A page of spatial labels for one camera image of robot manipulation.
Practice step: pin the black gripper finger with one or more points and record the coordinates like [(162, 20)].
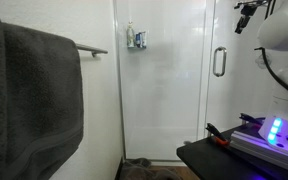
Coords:
[(240, 25)]

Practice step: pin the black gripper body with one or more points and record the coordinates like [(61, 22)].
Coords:
[(248, 10)]

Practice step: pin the swinging glass shower door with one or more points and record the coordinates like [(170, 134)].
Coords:
[(240, 93)]

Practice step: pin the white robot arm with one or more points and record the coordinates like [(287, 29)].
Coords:
[(284, 30)]

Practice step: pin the fixed glass shower panel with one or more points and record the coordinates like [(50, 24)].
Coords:
[(160, 93)]

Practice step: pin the dark blue clamp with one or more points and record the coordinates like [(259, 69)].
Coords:
[(250, 118)]

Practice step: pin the white tube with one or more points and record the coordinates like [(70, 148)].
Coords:
[(144, 38)]

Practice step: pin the blue tube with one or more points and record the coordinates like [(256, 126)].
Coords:
[(138, 39)]

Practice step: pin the orange black clamp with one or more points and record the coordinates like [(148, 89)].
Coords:
[(217, 135)]

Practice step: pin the black table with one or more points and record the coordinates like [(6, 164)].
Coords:
[(210, 160)]

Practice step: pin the metal towel bar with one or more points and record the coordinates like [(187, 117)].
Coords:
[(94, 49)]

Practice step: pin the grey bath mat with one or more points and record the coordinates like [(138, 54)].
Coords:
[(144, 170)]

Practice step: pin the dark grey hanging towel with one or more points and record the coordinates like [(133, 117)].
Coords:
[(30, 100)]

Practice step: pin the round shower wall knob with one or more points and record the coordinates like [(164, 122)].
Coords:
[(260, 62)]

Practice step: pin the small shower wall shelf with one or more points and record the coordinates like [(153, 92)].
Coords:
[(136, 47)]

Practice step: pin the aluminium extrusion rail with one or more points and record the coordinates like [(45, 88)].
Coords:
[(260, 146)]

